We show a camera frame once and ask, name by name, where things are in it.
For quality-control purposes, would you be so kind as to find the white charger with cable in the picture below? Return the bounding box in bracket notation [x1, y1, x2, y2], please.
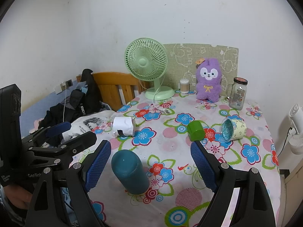
[58, 81, 68, 119]

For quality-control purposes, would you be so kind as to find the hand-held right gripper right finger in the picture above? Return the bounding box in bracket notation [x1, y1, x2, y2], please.
[190, 141, 276, 227]

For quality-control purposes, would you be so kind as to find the cotton swab container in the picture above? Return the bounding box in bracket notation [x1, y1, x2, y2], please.
[180, 79, 190, 93]

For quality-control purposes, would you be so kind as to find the teal cup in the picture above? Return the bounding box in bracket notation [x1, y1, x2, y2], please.
[111, 149, 150, 195]

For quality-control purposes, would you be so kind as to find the white clip fan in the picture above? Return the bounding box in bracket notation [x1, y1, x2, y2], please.
[287, 104, 303, 157]

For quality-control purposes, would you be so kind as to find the blue bed sheet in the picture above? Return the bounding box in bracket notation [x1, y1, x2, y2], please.
[19, 80, 82, 139]

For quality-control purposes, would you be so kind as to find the white paper-wrapped cup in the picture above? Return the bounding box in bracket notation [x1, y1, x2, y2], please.
[112, 116, 136, 137]

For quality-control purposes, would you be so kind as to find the purple plush toy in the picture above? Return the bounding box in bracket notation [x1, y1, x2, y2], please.
[195, 57, 223, 101]

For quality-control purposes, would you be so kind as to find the pile of black clothes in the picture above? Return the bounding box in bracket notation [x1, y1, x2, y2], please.
[38, 69, 103, 133]

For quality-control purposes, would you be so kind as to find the green plastic cup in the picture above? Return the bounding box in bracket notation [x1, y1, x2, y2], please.
[187, 120, 205, 141]

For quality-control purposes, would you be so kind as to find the green desk fan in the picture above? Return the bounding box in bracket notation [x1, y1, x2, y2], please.
[124, 37, 175, 101]

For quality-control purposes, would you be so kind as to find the wooden chair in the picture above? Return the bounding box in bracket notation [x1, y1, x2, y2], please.
[76, 72, 150, 112]

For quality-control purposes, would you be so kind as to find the glass jar mug with lid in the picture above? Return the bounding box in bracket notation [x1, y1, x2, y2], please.
[225, 77, 248, 110]

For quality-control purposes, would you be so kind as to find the floral tablecloth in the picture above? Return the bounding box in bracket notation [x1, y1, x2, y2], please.
[67, 90, 281, 227]

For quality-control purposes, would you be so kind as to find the white fan cable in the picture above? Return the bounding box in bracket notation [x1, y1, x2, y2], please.
[139, 79, 169, 114]

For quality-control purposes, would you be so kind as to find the elephant print padded board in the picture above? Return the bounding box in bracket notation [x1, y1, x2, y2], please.
[163, 43, 239, 91]

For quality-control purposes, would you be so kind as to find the white printed shirt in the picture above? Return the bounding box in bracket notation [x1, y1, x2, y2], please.
[62, 110, 115, 145]

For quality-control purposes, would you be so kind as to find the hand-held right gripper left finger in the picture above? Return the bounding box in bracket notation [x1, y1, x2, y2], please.
[25, 140, 112, 227]

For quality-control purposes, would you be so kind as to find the person's left hand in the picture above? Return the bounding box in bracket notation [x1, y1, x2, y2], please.
[4, 185, 32, 210]

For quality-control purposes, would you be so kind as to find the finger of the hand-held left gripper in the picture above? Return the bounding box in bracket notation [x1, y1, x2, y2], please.
[22, 121, 72, 147]
[30, 131, 97, 165]

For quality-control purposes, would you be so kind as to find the pale yellow patterned cup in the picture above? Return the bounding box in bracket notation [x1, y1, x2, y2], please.
[221, 119, 247, 143]

